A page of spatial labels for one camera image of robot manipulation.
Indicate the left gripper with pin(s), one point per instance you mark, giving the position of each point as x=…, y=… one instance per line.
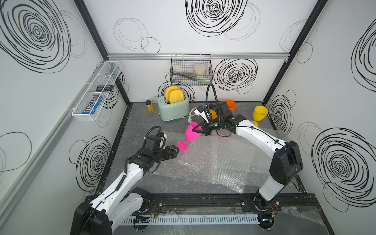
x=173, y=154

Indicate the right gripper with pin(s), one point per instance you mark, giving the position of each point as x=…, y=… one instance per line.
x=205, y=129

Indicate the orange wine glass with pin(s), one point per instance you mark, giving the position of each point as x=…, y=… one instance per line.
x=231, y=104

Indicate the pink glass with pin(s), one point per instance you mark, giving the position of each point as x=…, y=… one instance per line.
x=189, y=136

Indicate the yellow wine glass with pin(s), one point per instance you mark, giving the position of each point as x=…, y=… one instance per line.
x=260, y=112

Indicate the bubble wrap of pink glass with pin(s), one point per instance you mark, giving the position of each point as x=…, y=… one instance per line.
x=232, y=162

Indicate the yellow-orange glass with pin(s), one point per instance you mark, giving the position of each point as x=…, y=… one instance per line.
x=213, y=114

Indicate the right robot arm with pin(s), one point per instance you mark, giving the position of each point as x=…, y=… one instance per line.
x=271, y=188

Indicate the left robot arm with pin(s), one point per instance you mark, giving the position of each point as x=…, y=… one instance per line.
x=104, y=213

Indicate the green item in basket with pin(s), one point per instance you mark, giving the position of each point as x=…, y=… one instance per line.
x=203, y=79

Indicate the mint green toaster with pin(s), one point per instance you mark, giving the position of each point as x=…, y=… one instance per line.
x=172, y=111

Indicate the yellow spice jar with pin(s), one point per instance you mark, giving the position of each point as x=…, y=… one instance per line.
x=149, y=106

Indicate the yellow sponge toast front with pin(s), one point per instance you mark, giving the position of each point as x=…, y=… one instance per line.
x=176, y=95

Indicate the yellow sponge toast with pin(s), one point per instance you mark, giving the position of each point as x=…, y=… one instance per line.
x=168, y=90
x=176, y=95

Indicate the beige cup in basket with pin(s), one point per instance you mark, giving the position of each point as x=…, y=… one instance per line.
x=199, y=69

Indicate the yellow sponge toast back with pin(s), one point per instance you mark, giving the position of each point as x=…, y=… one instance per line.
x=168, y=90

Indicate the blue candy packet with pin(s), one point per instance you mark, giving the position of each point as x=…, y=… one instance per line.
x=92, y=105

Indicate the black small box on shelf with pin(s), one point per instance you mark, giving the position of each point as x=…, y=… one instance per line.
x=104, y=88

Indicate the white toaster cable plug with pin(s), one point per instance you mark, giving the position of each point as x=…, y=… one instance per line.
x=191, y=114

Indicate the black wire wall basket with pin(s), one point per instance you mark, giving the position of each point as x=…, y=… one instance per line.
x=181, y=67

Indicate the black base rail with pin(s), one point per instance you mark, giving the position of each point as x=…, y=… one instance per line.
x=244, y=202

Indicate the white wire wall shelf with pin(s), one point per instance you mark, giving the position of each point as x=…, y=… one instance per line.
x=105, y=74

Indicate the white slotted cable duct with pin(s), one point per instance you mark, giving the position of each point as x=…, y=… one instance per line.
x=212, y=219

